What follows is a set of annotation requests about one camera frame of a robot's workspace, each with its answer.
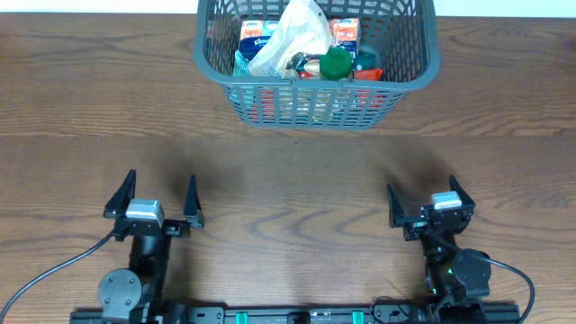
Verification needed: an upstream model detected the green Nescafe coffee bag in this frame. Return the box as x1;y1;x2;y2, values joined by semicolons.
287;49;379;125

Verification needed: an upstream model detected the green lid jar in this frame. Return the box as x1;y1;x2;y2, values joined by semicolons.
319;47;353;81

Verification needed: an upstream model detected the teal wet wipes pack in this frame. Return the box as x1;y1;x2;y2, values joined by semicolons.
232;49;251;77

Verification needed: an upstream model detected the beige paper bag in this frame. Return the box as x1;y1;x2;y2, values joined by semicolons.
247;0;333;79

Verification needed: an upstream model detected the red spaghetti pasta packet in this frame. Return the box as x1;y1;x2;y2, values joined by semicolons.
245;67;388;121

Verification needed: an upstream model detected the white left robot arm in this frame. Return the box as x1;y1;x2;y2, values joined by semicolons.
96;169;410;324

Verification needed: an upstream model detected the grey plastic basket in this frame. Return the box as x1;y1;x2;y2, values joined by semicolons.
193;0;440;130

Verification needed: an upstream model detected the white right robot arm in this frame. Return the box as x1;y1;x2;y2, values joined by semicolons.
187;175;491;324

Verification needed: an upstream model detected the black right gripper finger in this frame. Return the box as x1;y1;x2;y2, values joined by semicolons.
449;175;476;211
387;184;406;229

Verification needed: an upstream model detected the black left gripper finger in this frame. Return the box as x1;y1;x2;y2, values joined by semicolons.
103;169;136;219
184;175;205;229

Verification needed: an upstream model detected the Kleenex tissue multipack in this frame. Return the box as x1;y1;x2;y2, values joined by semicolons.
239;18;361;60

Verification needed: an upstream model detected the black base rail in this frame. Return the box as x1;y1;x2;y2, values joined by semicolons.
69;303;520;324

